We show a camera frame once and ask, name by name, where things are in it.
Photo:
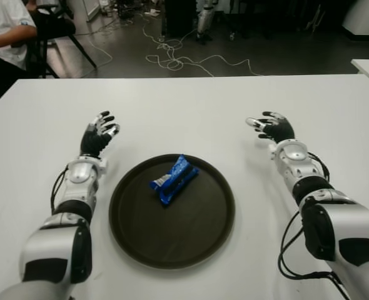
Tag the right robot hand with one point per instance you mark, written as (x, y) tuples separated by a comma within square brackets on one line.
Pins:
[(280, 126)]

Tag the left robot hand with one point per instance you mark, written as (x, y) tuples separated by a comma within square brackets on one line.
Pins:
[(94, 140)]

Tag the blue Oreo packet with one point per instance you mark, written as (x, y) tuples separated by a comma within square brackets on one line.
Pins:
[(173, 179)]

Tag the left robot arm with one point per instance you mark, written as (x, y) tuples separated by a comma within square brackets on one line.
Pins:
[(79, 175)]

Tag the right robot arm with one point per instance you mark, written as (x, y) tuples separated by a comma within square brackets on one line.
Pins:
[(297, 162)]

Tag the round dark brown tray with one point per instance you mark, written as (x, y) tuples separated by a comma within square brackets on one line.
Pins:
[(172, 212)]

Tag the black chair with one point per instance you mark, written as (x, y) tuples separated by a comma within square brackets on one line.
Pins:
[(56, 28)]

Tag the silver humanoid robot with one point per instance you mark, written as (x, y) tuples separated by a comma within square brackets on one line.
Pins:
[(204, 18)]

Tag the white cabinet panel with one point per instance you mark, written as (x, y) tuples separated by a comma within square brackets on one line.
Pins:
[(90, 9)]

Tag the white curved cabinet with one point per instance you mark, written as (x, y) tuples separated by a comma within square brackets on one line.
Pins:
[(366, 18)]

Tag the seated person white shirt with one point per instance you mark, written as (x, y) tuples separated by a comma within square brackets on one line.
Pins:
[(3, 28)]

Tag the black box cabinet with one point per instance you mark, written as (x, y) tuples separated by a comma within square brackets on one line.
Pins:
[(179, 18)]

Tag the grey metal frame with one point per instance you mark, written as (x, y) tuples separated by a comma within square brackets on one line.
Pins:
[(314, 17)]

